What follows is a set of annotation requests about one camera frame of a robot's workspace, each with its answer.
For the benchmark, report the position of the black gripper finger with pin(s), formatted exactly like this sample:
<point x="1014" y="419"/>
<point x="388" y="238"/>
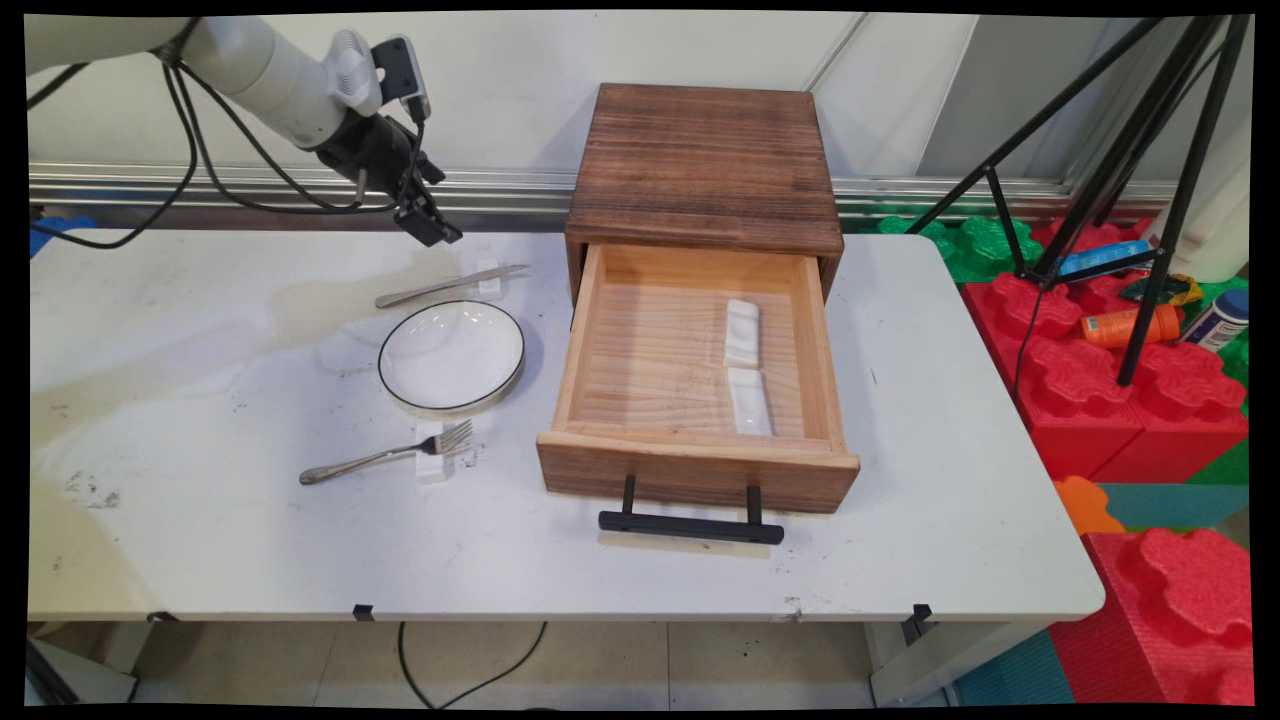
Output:
<point x="415" y="215"/>
<point x="428" y="178"/>

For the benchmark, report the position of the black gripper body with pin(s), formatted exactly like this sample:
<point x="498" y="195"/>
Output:
<point x="370" y="150"/>

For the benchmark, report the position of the silver table knife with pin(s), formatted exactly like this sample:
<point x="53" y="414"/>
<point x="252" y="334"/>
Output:
<point x="430" y="290"/>

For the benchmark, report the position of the light wooden drawer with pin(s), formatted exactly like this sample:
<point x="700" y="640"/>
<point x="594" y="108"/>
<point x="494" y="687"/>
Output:
<point x="640" y="350"/>

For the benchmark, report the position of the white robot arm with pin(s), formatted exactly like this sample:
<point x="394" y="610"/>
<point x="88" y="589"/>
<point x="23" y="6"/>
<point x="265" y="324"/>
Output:
<point x="250" y="70"/>

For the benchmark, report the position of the white ceramic cutlery rest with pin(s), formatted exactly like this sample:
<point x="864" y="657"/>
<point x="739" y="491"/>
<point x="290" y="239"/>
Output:
<point x="750" y="400"/>
<point x="490" y="291"/>
<point x="433" y="470"/>
<point x="741" y="335"/>

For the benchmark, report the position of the white plate with black rim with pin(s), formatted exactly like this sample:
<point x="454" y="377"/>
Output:
<point x="450" y="355"/>

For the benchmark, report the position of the silver fork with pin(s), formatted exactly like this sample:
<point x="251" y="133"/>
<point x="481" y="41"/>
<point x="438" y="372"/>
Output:
<point x="455" y="437"/>

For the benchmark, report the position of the dark brown wooden cabinet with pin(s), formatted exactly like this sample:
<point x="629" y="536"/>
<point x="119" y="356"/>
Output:
<point x="700" y="160"/>

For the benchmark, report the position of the blue plastic piece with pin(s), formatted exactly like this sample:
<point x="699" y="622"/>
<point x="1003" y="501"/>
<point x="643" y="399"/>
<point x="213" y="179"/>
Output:
<point x="60" y="233"/>

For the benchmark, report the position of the white table leg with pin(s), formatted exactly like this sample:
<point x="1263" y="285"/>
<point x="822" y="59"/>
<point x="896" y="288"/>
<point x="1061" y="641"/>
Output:
<point x="90" y="660"/>
<point x="930" y="665"/>

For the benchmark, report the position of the green foam block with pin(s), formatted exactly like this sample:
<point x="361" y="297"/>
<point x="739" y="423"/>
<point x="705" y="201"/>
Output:
<point x="980" y="245"/>
<point x="1235" y="370"/>

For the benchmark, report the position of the red foam block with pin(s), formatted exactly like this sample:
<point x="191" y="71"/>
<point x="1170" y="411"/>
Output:
<point x="1090" y="232"/>
<point x="1060" y="400"/>
<point x="1170" y="620"/>
<point x="1190" y="420"/>

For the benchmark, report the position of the blue tube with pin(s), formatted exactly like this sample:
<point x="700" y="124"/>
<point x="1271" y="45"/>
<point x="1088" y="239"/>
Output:
<point x="1100" y="258"/>

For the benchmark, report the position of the orange bottle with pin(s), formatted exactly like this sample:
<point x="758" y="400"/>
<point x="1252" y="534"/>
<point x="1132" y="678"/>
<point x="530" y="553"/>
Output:
<point x="1110" y="327"/>

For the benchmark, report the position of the orange foam block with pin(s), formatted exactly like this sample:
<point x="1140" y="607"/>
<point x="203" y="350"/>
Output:
<point x="1085" y="505"/>

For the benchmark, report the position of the teal foam floor mat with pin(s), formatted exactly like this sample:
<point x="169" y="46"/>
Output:
<point x="1180" y="505"/>
<point x="1010" y="675"/>

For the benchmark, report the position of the black tripod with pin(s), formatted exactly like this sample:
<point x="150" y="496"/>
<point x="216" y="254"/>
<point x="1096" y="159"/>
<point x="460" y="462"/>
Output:
<point x="1183" y="200"/>

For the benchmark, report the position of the yellow green snack bag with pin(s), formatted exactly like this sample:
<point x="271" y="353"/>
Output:
<point x="1180" y="290"/>

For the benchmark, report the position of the white bottle with blue cap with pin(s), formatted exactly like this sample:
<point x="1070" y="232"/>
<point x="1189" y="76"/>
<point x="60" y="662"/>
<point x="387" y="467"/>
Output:
<point x="1215" y="325"/>

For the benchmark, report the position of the aluminium wall rail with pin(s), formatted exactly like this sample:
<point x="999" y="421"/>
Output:
<point x="500" y="190"/>

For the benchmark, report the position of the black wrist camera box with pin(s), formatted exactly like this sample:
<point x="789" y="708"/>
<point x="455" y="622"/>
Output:
<point x="398" y="70"/>

